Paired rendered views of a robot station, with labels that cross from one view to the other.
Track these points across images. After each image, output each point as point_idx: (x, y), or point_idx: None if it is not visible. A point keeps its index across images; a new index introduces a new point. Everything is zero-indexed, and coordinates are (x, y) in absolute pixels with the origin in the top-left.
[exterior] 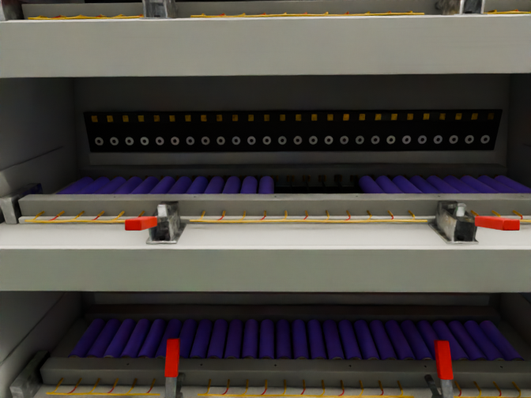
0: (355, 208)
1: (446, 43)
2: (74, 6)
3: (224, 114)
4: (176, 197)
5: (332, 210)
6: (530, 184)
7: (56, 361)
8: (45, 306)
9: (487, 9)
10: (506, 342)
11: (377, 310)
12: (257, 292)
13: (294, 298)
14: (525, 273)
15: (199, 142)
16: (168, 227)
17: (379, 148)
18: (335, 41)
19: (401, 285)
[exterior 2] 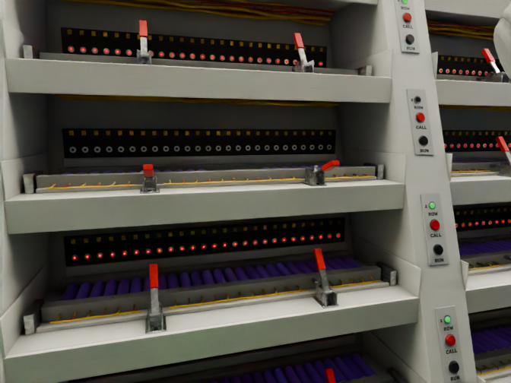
0: (261, 175)
1: (299, 85)
2: (77, 55)
3: (169, 130)
4: None
5: (249, 177)
6: None
7: (52, 303)
8: (33, 270)
9: (317, 72)
10: (356, 262)
11: (279, 257)
12: (197, 254)
13: (223, 256)
14: (351, 200)
15: (150, 150)
16: (155, 182)
17: (270, 153)
18: (244, 81)
19: (291, 211)
